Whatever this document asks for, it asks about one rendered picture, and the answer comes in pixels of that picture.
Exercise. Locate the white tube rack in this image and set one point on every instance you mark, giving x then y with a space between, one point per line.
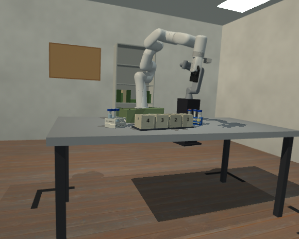
111 123

